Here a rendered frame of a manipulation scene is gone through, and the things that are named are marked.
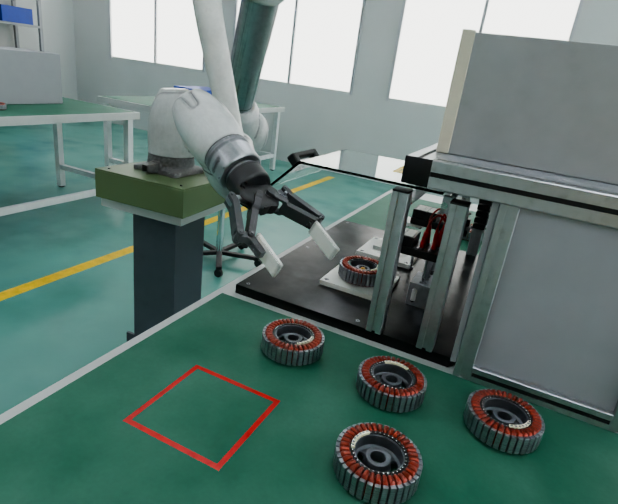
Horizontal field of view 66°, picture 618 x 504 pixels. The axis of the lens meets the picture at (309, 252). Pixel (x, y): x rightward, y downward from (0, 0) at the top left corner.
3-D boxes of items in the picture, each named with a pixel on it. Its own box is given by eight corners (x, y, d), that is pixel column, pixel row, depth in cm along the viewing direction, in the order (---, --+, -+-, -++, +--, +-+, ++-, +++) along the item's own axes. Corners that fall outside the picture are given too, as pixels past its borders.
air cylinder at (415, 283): (404, 303, 106) (409, 281, 104) (413, 291, 112) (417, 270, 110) (427, 310, 104) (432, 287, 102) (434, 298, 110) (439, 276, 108)
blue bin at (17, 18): (-20, 17, 608) (-22, 1, 601) (12, 22, 644) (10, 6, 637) (2, 20, 593) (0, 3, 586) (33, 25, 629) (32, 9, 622)
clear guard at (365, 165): (270, 185, 93) (273, 155, 91) (320, 169, 114) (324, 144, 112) (435, 226, 81) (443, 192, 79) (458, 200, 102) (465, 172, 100)
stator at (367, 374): (417, 424, 72) (422, 404, 71) (347, 400, 75) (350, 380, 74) (427, 384, 82) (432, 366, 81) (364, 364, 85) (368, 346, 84)
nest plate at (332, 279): (318, 284, 110) (319, 279, 109) (343, 264, 122) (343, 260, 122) (380, 303, 104) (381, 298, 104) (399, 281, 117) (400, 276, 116)
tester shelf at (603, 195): (400, 182, 80) (405, 154, 78) (463, 146, 138) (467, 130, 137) (716, 250, 64) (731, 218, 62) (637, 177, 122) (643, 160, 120)
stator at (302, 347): (248, 345, 86) (249, 327, 85) (292, 327, 94) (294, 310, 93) (290, 376, 79) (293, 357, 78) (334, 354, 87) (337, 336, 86)
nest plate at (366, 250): (355, 254, 130) (356, 250, 130) (373, 240, 143) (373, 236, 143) (408, 269, 125) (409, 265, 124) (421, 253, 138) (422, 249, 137)
